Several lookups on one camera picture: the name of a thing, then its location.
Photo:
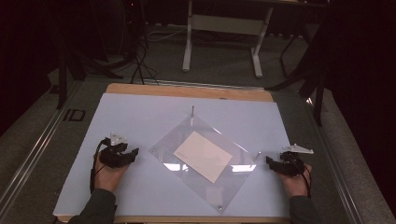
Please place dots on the person's right hand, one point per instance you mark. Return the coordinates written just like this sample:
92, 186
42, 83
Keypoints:
295, 185

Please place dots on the clear acrylic photo frame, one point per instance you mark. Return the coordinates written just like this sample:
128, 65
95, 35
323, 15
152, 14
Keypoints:
202, 189

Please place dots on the white metal desk frame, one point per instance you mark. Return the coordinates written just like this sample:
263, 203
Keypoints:
224, 25

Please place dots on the black metal stand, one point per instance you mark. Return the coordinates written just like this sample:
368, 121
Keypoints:
317, 84
63, 81

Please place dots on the aluminium floor rail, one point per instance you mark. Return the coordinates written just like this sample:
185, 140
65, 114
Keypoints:
336, 161
28, 155

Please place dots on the person's left hand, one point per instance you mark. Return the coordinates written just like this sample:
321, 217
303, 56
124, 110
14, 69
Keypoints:
109, 179

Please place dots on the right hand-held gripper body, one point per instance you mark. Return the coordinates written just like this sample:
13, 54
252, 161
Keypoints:
291, 165

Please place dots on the photo print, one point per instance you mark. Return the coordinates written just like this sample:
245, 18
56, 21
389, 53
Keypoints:
204, 155

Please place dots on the white table sheet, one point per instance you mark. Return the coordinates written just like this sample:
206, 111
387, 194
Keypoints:
140, 118

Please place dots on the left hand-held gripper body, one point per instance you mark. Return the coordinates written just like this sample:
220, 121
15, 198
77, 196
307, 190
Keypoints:
112, 157

